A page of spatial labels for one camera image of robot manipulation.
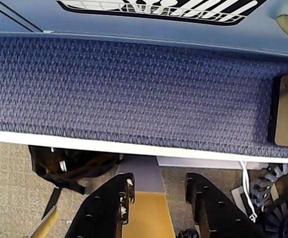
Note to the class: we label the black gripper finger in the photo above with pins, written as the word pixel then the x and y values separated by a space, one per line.
pixel 216 218
pixel 99 213

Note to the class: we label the wooden stick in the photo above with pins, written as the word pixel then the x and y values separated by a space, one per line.
pixel 48 220

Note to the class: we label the yellow flat board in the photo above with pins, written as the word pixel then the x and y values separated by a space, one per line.
pixel 151 218

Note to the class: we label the black bag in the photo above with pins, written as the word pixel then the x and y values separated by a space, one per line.
pixel 67 168

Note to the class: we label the gray flat panel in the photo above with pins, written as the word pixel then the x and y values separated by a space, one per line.
pixel 144 176

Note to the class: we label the blue fabric platform board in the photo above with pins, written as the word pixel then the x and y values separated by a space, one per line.
pixel 134 94

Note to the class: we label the blue toy kitchen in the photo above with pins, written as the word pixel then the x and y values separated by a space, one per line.
pixel 134 28

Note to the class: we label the blue dishwasher door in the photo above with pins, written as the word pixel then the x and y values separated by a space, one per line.
pixel 47 17

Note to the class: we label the dishwasher rack decal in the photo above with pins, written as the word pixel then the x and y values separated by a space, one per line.
pixel 159 10

